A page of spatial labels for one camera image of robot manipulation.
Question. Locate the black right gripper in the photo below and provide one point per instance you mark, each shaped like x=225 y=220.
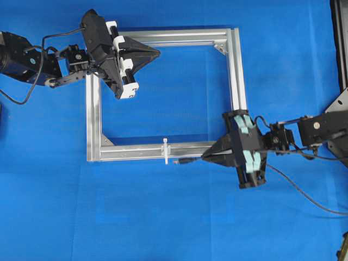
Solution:
x=242 y=149

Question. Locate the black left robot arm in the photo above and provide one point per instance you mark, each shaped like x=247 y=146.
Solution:
x=41 y=65

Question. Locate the blue table mat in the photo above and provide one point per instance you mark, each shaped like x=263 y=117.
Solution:
x=55 y=205

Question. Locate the yellow-black object bottom right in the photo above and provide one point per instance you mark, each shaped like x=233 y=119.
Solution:
x=343 y=251

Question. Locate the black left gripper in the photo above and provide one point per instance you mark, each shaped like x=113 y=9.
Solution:
x=104 y=46

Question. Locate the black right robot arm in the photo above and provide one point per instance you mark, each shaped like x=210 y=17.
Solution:
x=301 y=136

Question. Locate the square aluminium extrusion frame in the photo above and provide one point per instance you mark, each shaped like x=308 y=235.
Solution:
x=225 y=40

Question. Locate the black stand at right edge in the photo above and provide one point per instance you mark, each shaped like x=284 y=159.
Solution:
x=340 y=81

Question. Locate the white zip tie loop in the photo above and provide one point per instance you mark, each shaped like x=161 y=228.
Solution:
x=166 y=150

